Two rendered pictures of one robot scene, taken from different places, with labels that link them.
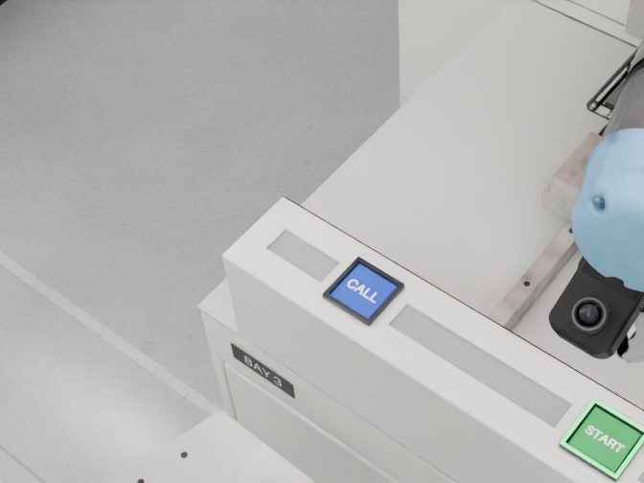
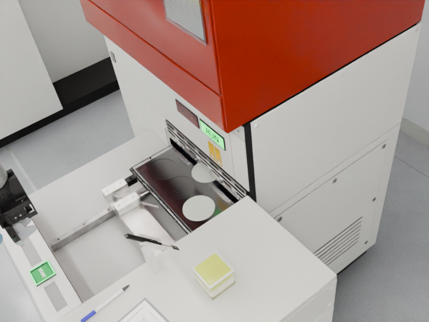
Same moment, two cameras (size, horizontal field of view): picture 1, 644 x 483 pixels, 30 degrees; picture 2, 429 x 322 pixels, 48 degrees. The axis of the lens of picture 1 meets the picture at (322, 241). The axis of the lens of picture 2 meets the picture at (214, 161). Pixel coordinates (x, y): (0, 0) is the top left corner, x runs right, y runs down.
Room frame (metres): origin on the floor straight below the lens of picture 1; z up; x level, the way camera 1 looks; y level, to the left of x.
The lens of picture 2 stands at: (-0.11, -0.91, 2.02)
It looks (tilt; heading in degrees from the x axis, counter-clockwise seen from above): 45 degrees down; 16
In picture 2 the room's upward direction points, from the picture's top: 9 degrees counter-clockwise
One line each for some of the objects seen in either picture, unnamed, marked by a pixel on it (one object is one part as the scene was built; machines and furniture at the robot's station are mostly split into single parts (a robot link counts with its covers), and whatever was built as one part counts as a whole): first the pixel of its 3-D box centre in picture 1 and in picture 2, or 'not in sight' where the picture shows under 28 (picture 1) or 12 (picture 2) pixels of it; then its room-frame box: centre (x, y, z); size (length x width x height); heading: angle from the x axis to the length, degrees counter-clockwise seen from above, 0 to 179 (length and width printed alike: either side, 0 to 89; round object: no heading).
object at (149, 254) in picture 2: not in sight; (154, 250); (0.53, -0.53, 1.03); 0.06 x 0.04 x 0.13; 136
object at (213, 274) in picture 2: not in sight; (214, 276); (0.49, -0.69, 1.00); 0.07 x 0.07 x 0.07; 47
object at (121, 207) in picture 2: not in sight; (127, 203); (0.78, -0.35, 0.89); 0.08 x 0.03 x 0.03; 136
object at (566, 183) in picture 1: (584, 168); (115, 189); (0.84, -0.29, 0.89); 0.08 x 0.03 x 0.03; 136
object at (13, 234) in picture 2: not in sight; (9, 227); (0.46, -0.23, 1.19); 0.05 x 0.02 x 0.09; 46
